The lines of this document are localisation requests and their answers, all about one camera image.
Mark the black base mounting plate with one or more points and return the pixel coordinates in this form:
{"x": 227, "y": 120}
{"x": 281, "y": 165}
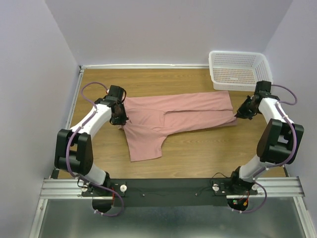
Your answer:
{"x": 168, "y": 193}

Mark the white plastic basket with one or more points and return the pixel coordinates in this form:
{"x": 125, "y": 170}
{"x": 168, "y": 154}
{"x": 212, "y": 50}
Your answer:
{"x": 238, "y": 71}

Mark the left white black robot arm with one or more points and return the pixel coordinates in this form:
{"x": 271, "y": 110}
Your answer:
{"x": 74, "y": 151}

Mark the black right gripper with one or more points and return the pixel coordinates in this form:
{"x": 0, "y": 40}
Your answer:
{"x": 241, "y": 112}

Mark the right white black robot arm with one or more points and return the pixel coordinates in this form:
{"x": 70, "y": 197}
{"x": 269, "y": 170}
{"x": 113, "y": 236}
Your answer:
{"x": 279, "y": 142}

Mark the front aluminium frame rail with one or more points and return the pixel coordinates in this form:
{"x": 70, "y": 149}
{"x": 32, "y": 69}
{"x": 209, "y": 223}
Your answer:
{"x": 68, "y": 189}

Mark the pink printed t shirt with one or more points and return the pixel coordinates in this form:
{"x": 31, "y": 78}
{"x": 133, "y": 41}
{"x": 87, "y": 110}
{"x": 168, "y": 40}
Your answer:
{"x": 152, "y": 119}

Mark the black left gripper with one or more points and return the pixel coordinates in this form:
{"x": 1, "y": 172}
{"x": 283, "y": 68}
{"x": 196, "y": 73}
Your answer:
{"x": 122, "y": 120}

